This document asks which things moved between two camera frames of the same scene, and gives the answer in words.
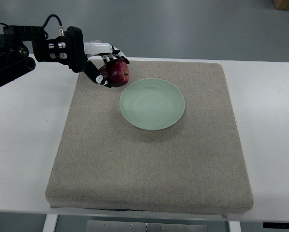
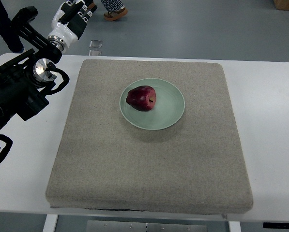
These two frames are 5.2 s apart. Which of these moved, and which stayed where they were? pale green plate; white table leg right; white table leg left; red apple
Moved: red apple
Stayed: pale green plate; white table leg left; white table leg right
